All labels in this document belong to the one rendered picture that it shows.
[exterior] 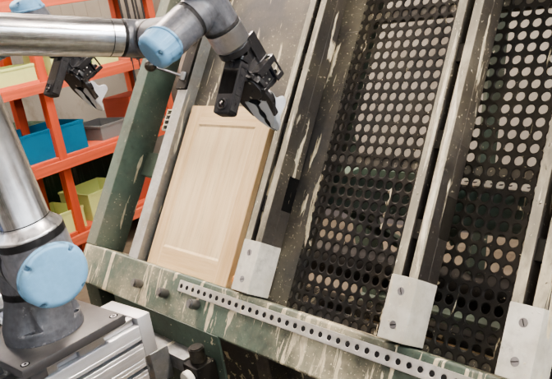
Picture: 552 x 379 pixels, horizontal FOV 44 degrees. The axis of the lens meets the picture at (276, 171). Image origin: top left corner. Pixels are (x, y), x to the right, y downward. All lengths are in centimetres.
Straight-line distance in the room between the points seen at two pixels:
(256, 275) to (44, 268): 62
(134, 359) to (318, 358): 38
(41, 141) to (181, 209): 282
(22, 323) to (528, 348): 89
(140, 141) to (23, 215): 118
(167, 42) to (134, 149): 108
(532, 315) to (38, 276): 81
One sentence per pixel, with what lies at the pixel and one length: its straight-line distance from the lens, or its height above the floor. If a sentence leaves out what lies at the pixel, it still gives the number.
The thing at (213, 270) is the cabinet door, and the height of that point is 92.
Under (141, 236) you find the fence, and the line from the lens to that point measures 210.
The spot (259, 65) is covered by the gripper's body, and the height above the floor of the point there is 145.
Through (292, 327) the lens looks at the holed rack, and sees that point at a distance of 155.
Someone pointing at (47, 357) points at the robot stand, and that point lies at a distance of 134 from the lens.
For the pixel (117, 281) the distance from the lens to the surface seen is 213.
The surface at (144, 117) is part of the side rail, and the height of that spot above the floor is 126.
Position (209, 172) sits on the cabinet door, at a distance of 196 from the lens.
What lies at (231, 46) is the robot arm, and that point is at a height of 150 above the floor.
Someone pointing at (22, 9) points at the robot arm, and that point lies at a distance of 188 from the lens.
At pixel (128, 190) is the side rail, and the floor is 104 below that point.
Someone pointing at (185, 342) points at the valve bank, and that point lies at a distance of 188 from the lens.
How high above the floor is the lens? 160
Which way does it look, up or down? 15 degrees down
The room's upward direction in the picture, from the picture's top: 10 degrees counter-clockwise
